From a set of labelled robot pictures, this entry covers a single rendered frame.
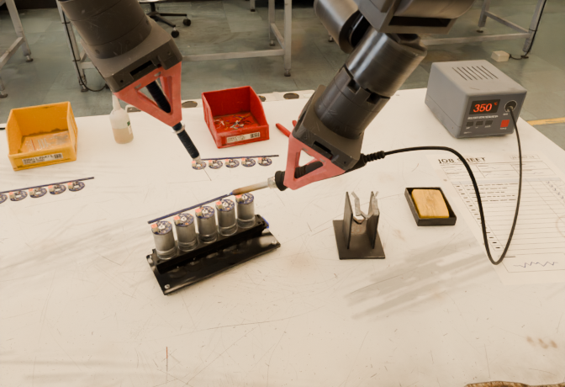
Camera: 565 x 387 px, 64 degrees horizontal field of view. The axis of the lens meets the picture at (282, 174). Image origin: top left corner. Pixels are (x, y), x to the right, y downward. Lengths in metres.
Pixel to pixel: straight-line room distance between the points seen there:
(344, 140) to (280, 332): 0.22
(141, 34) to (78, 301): 0.33
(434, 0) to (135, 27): 0.24
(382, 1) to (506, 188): 0.49
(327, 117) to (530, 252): 0.36
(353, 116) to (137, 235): 0.36
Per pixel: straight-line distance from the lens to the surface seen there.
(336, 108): 0.44
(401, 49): 0.41
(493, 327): 0.58
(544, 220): 0.75
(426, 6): 0.39
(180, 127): 0.49
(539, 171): 0.87
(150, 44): 0.41
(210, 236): 0.59
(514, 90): 0.90
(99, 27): 0.41
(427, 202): 0.70
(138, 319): 0.56
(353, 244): 0.62
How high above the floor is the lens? 1.18
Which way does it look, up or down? 35 degrees down
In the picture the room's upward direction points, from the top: straight up
